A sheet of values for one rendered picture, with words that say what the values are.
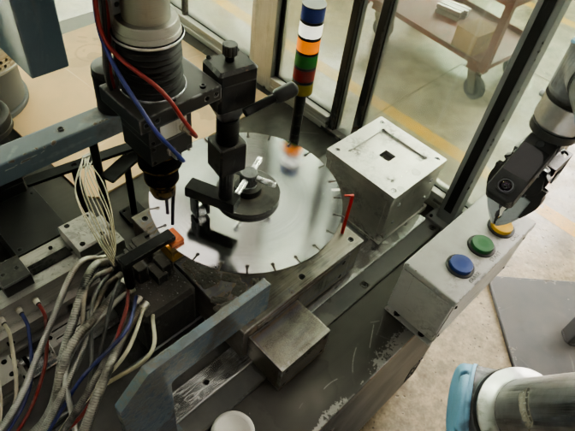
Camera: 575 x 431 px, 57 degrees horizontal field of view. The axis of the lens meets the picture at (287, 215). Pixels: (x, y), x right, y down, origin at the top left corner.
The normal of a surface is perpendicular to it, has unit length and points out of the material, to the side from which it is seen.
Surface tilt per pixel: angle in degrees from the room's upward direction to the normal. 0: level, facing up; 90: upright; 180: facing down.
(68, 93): 0
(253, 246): 0
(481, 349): 0
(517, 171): 30
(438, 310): 90
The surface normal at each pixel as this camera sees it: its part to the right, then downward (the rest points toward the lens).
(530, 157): -0.29, -0.35
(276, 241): 0.11, -0.66
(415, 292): -0.71, 0.47
